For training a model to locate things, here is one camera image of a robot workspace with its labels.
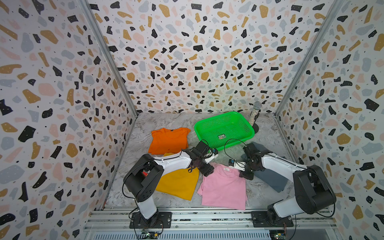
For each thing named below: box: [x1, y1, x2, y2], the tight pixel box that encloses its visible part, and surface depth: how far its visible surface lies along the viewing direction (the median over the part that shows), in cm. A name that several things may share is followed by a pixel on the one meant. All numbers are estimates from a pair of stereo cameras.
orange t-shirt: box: [148, 127, 191, 155], surface depth 107 cm
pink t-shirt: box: [197, 163, 248, 210], surface depth 84 cm
